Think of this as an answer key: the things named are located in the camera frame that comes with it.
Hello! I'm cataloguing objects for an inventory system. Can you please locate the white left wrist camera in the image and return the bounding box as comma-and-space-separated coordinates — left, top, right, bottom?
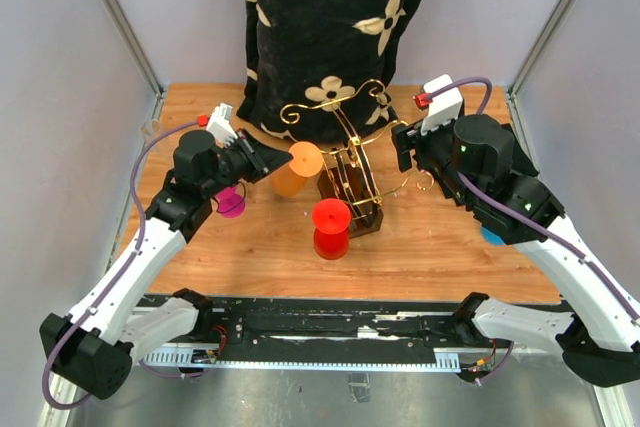
196, 103, 238, 147

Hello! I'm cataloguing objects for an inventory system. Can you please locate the black floral patterned pillow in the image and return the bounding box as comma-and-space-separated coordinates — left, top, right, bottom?
237, 0, 422, 143

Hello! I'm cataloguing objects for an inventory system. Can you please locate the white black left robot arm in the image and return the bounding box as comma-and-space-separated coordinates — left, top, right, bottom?
39, 123, 292, 410

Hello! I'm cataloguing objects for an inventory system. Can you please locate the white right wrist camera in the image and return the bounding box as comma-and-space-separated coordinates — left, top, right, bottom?
413, 74, 463, 136

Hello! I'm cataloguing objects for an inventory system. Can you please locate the red wine glass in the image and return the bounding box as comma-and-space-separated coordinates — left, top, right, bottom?
312, 198, 351, 260

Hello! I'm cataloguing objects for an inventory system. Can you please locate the magenta wine glass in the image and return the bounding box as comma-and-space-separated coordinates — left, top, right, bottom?
214, 186, 246, 218

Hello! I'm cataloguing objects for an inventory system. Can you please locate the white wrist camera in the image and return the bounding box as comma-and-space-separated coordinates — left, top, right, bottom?
196, 103, 238, 147
413, 74, 463, 136

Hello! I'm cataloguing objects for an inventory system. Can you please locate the left aluminium frame post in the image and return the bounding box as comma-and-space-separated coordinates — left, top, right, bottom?
101, 0, 165, 98

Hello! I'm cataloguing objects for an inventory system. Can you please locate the orange wine glass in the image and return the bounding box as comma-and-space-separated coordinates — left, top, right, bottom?
269, 141, 324, 197

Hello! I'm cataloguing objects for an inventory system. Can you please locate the right aluminium frame post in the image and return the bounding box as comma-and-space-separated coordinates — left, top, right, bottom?
507, 0, 606, 93

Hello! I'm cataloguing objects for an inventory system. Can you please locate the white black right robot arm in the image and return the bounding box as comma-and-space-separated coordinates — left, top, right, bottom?
392, 114, 639, 387

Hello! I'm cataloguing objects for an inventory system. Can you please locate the gold wire wine glass rack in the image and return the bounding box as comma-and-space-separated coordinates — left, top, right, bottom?
278, 79, 435, 241

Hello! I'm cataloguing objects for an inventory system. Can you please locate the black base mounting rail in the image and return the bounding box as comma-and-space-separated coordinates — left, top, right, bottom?
146, 297, 509, 372

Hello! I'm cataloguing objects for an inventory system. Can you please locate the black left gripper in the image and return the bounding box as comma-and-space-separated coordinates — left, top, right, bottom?
202, 128, 293, 198

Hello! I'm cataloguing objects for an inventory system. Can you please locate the black folded cloth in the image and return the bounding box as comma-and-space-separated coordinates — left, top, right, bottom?
431, 115, 539, 206

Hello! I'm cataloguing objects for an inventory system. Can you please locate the blue wine glass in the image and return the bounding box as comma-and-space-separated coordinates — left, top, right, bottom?
481, 227, 505, 246

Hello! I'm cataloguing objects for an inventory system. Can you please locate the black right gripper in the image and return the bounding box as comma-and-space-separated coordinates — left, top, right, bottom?
392, 111, 477, 205

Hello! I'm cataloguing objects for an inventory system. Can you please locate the clear wine glass front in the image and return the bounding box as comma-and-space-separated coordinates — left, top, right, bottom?
140, 119, 162, 146

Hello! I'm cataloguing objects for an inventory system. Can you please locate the aluminium frame post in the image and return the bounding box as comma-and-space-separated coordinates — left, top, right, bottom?
101, 0, 165, 98
507, 0, 606, 93

